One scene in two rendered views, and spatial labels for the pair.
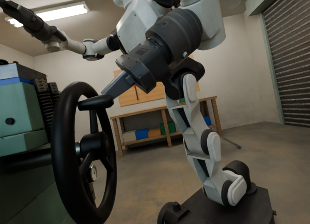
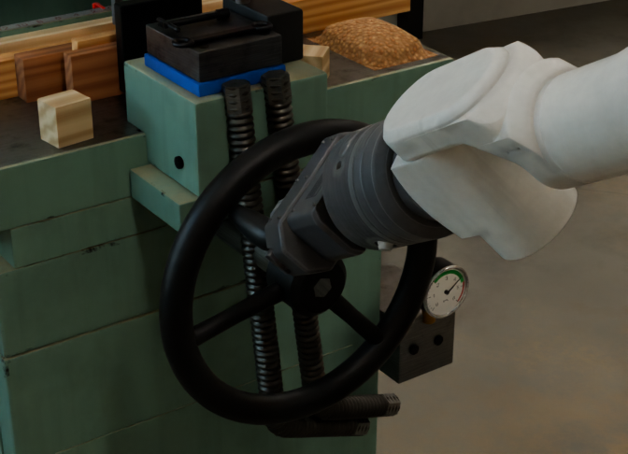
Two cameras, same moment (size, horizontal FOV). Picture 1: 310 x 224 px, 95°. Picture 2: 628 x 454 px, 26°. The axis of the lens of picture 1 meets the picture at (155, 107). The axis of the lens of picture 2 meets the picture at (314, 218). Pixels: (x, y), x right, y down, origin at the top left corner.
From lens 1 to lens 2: 96 cm
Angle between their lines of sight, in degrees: 65
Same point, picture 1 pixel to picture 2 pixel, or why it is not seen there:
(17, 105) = (188, 142)
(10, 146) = (167, 212)
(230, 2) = not seen: hidden behind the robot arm
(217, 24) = (469, 219)
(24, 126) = (192, 182)
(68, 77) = not seen: outside the picture
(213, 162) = not seen: outside the picture
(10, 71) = (192, 65)
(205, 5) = (408, 177)
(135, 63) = (278, 218)
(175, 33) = (343, 205)
